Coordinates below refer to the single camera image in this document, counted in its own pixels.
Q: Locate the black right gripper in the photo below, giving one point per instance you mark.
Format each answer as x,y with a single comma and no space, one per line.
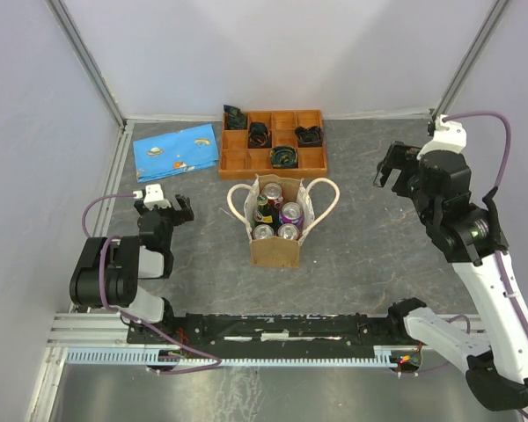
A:
399,156

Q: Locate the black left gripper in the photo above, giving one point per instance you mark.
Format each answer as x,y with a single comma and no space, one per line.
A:
181,215

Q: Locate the red coke can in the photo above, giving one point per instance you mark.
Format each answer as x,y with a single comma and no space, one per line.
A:
288,231

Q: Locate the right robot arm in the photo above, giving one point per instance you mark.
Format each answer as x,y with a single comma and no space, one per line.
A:
471,240

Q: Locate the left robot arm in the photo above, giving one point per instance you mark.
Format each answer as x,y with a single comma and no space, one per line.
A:
107,273

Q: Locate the burlap canvas tote bag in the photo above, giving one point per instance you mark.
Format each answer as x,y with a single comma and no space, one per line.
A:
278,215

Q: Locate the blue space print cloth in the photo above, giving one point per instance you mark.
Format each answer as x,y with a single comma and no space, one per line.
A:
162,156

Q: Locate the wooden compartment tray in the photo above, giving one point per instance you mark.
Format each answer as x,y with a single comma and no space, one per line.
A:
237,161

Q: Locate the dark rolled fabric right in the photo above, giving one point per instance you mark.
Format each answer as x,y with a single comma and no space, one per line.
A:
309,137

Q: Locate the dark rolled fabric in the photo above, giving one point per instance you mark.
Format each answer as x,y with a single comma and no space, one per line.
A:
259,136
283,157
309,137
234,118

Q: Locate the green glass bottle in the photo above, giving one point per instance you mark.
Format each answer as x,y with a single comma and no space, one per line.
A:
265,213

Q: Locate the red soda can rear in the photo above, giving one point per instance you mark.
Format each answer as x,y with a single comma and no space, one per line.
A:
273,193

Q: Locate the dark rolled fabric bottom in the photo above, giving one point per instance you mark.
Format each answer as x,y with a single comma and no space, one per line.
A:
283,157

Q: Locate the dark rolled fabric top left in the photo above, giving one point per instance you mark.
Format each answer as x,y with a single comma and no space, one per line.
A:
234,118

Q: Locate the purple soda can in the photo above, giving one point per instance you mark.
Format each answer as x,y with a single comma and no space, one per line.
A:
292,213

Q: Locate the dark rolled fabric middle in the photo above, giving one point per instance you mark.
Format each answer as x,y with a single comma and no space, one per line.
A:
259,136

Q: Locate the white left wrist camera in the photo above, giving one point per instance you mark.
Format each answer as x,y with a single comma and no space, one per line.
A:
154,197

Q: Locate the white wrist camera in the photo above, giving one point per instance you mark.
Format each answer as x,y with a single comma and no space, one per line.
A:
448,135
154,197

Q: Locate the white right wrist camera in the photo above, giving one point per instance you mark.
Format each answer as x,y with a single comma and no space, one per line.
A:
448,135

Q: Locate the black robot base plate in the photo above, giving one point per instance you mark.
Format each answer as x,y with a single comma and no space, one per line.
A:
276,337

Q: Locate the aluminium frame rail front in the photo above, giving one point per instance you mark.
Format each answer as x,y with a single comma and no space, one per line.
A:
107,330

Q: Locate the aluminium frame post right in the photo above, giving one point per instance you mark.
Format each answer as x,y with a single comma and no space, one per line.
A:
477,47

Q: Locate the aluminium frame post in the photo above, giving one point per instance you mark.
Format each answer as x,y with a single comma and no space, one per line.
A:
477,47
71,32

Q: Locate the aluminium frame post left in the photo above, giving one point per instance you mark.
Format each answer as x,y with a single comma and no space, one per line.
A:
71,32

